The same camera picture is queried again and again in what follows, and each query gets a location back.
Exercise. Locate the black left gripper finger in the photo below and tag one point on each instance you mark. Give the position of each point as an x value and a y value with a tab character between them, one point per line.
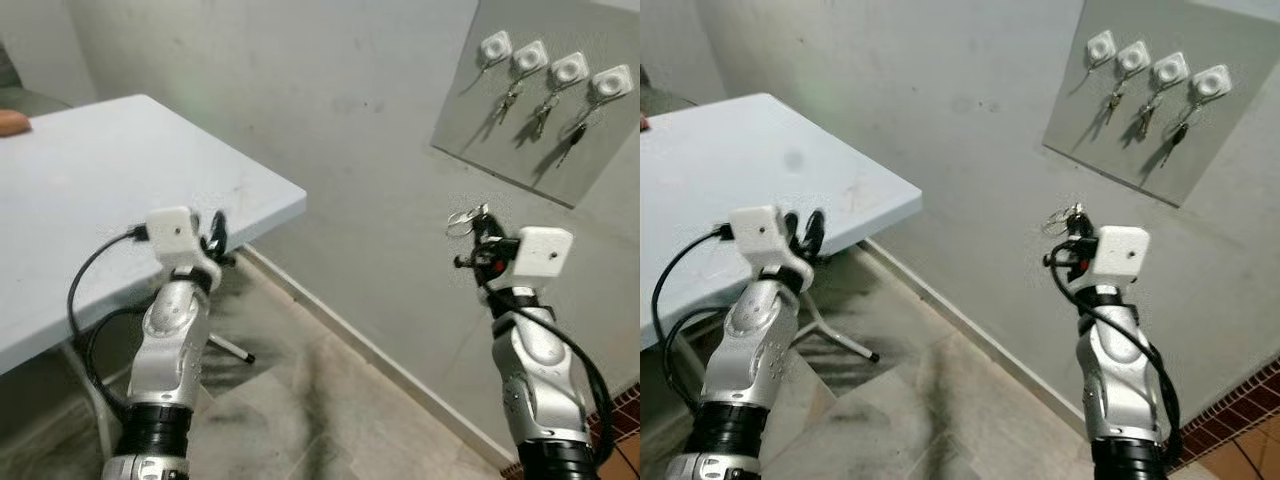
207	232
220	230
816	230
793	230

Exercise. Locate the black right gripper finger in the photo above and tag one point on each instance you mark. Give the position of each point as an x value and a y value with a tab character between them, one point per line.
1087	224
495	228
1071	226
479	230

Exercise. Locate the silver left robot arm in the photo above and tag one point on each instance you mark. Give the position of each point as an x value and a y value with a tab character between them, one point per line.
170	340
750	340

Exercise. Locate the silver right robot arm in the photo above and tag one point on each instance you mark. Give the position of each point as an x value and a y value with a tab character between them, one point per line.
1115	370
540	370

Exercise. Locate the white square adhesive hook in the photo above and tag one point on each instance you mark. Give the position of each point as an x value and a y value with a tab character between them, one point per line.
1169	69
1133	58
611	81
1211	81
1100	46
495	45
569	69
529	57

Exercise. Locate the metal key bunch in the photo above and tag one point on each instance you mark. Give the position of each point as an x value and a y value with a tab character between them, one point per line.
543	112
510	98
1147	112
578	128
1182	128
1115	98

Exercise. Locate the grey wall board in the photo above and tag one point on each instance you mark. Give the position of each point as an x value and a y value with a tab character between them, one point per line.
470	130
1085	130

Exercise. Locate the white wall baseboard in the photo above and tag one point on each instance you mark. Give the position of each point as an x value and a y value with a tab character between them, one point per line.
980	342
400	376

